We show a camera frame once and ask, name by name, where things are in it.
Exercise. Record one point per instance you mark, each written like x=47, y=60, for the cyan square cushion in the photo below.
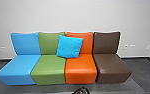
x=69, y=46

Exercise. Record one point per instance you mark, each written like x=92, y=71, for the green sofa seat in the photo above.
x=49, y=70

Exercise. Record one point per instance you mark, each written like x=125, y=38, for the blue sofa seat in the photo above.
x=19, y=68

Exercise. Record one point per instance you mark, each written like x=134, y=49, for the orange sofa seat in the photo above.
x=81, y=70

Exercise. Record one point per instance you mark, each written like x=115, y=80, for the brown sofa seat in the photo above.
x=110, y=65

